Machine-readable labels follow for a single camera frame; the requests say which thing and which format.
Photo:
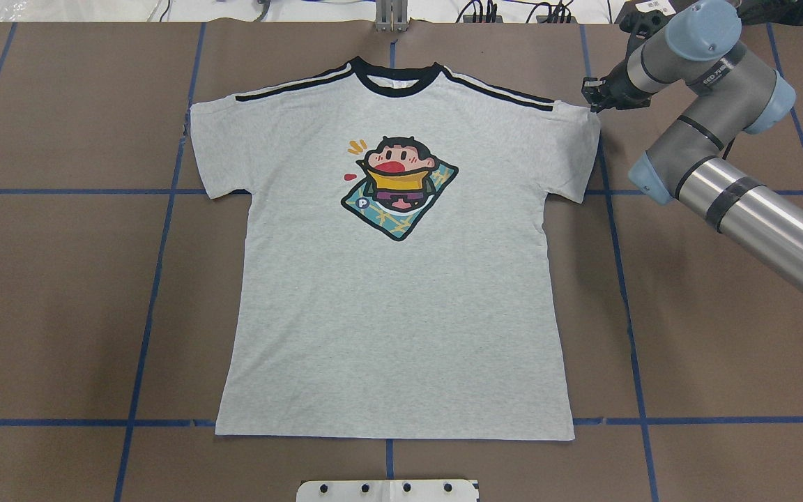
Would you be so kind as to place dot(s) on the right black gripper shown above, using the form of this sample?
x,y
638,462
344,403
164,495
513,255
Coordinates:
x,y
618,90

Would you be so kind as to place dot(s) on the grey cartoon print t-shirt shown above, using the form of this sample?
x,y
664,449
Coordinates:
x,y
396,280

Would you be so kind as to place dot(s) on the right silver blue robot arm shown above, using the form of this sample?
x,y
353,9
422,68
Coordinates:
x,y
736,92

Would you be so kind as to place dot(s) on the aluminium frame post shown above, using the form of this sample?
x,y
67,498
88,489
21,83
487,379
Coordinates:
x,y
391,15

